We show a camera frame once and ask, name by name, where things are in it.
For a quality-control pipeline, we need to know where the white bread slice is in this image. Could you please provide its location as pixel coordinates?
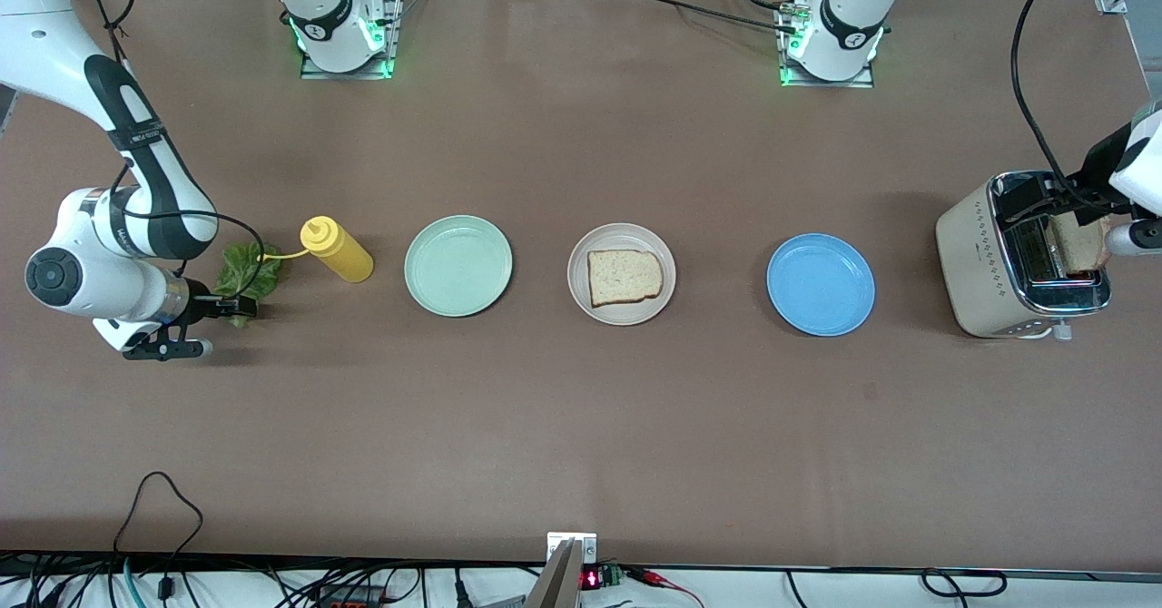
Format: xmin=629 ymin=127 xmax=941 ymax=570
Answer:
xmin=1053 ymin=216 xmax=1113 ymax=275
xmin=587 ymin=250 xmax=665 ymax=309

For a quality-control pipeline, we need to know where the green lettuce leaf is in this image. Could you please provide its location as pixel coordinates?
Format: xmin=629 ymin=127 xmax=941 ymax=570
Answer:
xmin=215 ymin=241 xmax=284 ymax=329

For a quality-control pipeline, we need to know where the yellow squeeze bottle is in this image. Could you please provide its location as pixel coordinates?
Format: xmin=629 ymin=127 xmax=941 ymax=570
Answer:
xmin=257 ymin=216 xmax=375 ymax=284

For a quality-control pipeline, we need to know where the mint green plate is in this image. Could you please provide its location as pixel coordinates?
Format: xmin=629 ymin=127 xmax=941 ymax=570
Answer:
xmin=404 ymin=215 xmax=514 ymax=319

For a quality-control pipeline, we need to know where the blue plate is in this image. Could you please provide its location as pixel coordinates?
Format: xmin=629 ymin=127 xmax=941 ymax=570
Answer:
xmin=766 ymin=233 xmax=876 ymax=338

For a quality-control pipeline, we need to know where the beige plate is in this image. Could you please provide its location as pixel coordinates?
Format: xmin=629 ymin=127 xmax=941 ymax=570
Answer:
xmin=567 ymin=222 xmax=677 ymax=327

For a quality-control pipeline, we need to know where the cream and chrome toaster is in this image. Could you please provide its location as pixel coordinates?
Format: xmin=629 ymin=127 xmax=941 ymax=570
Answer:
xmin=935 ymin=171 xmax=1114 ymax=341

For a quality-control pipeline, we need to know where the red clip lead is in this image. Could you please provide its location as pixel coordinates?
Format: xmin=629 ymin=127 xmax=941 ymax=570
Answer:
xmin=626 ymin=567 xmax=705 ymax=607

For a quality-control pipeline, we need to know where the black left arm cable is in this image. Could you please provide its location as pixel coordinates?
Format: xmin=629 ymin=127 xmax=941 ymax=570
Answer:
xmin=1010 ymin=0 xmax=1104 ymax=214

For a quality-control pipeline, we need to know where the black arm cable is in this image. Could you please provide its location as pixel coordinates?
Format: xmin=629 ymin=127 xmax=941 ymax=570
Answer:
xmin=77 ymin=0 xmax=266 ymax=305
xmin=1010 ymin=0 xmax=1104 ymax=214

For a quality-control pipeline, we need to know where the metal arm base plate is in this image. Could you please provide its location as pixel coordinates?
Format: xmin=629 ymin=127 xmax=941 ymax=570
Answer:
xmin=779 ymin=0 xmax=877 ymax=89
xmin=300 ymin=0 xmax=402 ymax=80

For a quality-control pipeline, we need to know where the black looped cable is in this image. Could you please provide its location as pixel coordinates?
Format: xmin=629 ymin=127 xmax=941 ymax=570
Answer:
xmin=113 ymin=472 xmax=205 ymax=604

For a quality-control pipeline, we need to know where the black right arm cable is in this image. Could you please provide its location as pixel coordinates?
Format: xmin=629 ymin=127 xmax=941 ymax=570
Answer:
xmin=77 ymin=0 xmax=266 ymax=305

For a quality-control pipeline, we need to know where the tangled cable bundle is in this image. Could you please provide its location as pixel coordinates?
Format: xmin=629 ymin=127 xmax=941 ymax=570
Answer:
xmin=0 ymin=552 xmax=546 ymax=608

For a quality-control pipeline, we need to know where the black base cable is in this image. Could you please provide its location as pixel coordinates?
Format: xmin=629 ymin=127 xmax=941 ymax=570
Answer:
xmin=590 ymin=0 xmax=804 ymax=35

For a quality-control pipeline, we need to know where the black coiled cable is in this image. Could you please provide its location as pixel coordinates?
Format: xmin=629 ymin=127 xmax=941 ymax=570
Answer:
xmin=921 ymin=569 xmax=1009 ymax=598

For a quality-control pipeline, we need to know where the grey metal camera mast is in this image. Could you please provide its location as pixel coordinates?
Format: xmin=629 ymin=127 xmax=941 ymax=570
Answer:
xmin=525 ymin=533 xmax=598 ymax=608

